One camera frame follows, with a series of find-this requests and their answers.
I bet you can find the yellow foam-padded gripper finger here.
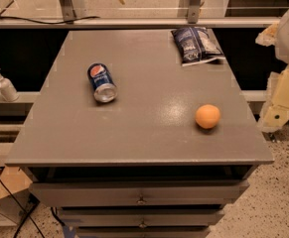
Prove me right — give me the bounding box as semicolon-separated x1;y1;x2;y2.
257;65;289;133

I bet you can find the grey drawer cabinet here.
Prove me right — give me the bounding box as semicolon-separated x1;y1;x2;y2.
7;30;273;238

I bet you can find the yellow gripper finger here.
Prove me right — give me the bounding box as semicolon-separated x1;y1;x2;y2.
255;23;278;47

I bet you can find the metal shelf rail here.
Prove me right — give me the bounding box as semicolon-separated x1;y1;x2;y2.
0;17;280;29

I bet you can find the black floor cable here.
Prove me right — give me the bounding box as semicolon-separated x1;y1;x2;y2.
0;154;47;238

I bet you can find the white pump dispenser bottle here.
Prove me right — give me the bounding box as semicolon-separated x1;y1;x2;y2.
0;73;19;102

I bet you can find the cardboard box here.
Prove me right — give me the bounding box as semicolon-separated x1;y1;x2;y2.
0;167;32;227

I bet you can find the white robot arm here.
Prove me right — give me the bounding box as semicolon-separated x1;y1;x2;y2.
255;9;289;133

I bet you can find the blue pepsi can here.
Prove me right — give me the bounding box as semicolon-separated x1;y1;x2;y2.
87;62;117;103

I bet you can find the orange fruit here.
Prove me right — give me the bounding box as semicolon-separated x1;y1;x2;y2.
195;104;220;129

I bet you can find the black cable on shelf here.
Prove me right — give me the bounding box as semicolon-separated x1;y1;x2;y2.
0;15;100;26

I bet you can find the blue chip bag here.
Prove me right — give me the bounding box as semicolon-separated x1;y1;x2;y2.
171;27;224;66

